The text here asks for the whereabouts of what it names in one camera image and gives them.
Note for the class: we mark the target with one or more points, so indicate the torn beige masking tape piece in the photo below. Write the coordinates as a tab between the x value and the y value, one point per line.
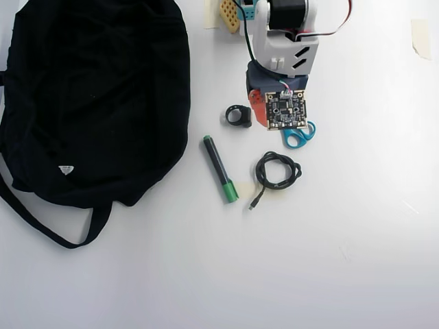
421	37

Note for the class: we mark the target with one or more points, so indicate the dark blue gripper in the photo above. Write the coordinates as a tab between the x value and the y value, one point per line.
256	107

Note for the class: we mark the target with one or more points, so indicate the long beige masking tape strip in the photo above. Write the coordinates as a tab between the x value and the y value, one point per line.
245	188

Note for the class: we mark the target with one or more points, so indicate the camera circuit board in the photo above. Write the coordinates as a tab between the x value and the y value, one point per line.
286	110

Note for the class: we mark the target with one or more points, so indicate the green black marker pen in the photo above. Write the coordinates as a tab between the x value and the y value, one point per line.
217	164

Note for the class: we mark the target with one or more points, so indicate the yellow perforated block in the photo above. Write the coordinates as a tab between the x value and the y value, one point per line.
229	17

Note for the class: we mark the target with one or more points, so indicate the narrow beige masking tape piece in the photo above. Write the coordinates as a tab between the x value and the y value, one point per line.
212	15

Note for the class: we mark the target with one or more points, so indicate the black fabric bag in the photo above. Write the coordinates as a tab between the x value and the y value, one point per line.
96	103

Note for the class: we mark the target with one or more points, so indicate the white teal robot arm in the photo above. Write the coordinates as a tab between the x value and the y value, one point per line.
274	48

